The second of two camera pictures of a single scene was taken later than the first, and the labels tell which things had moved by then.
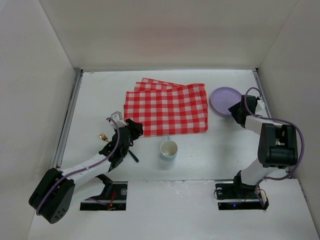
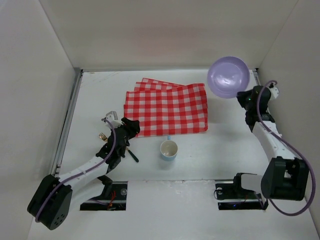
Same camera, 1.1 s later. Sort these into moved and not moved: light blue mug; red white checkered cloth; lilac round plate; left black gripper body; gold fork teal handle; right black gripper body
Moved: lilac round plate; right black gripper body
Not moved: red white checkered cloth; left black gripper body; light blue mug; gold fork teal handle
